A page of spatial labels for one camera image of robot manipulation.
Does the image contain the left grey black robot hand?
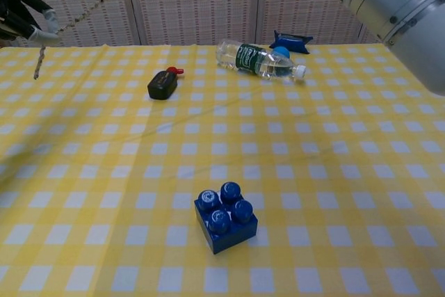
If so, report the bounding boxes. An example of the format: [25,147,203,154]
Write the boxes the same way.
[0,0,60,46]

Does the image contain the speckled beige braided rope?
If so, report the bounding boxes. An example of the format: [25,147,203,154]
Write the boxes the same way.
[33,0,280,81]

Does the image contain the black bottle with red cap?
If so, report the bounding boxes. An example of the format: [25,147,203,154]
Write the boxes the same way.
[147,65,185,101]

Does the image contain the white woven folding screen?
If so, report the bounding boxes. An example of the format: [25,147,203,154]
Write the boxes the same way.
[0,0,387,48]

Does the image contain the yellow white checkered tablecloth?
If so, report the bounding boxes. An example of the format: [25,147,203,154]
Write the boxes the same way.
[0,42,445,297]

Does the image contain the clear green-label water bottle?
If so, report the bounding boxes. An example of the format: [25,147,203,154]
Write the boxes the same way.
[215,39,307,86]

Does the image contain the blue foil pouch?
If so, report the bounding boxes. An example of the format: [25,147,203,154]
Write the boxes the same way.
[268,29,314,56]

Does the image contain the blue four-stud building block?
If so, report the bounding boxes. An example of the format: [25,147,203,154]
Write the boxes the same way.
[193,181,259,255]

